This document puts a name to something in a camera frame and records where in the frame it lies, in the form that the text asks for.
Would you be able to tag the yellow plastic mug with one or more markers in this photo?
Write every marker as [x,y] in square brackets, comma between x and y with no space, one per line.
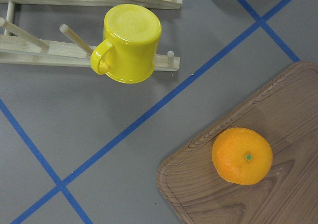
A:
[130,40]

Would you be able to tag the wooden peg drying rack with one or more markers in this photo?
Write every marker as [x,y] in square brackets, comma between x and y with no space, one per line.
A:
[17,46]

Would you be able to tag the orange fruit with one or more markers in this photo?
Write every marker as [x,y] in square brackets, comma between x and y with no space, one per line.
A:
[241,156]

